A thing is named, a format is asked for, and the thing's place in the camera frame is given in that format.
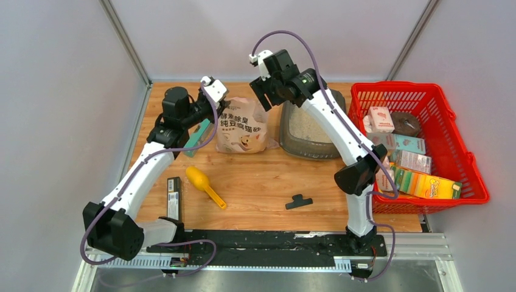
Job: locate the yellow plastic scoop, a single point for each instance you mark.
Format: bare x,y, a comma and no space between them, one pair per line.
201,182

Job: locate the pink cat litter bag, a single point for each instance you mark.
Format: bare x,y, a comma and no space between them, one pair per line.
243,128

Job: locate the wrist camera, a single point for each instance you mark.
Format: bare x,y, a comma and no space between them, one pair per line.
213,89
258,60

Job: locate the white patterned box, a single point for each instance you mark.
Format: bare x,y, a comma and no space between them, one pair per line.
412,161

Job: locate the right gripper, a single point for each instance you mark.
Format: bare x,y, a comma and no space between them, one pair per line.
261,88

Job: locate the red plastic basket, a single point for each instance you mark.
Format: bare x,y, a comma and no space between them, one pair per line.
451,158

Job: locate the grey litter box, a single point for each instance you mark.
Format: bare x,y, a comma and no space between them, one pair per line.
301,136

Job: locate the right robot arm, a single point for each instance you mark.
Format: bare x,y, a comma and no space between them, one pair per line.
362,161

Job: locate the yellow sponge pack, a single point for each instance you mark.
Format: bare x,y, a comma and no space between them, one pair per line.
425,186

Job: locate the brown round container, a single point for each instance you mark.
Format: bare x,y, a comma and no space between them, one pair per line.
405,124

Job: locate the teal pink box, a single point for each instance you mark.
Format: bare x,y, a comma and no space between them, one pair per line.
394,142

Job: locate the black flat box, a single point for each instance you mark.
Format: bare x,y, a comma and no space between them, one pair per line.
174,195

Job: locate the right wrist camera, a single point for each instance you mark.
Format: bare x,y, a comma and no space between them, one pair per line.
258,60

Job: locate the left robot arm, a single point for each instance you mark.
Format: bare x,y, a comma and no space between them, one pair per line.
110,225

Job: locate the black bag clip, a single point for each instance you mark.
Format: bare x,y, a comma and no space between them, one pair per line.
298,201

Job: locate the pink white carton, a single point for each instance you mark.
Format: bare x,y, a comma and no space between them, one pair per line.
378,120

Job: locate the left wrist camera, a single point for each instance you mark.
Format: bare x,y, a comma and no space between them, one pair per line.
213,89

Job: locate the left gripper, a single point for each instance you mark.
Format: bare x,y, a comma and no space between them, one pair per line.
201,93

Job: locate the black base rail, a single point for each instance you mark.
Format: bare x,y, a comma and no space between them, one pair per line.
272,249

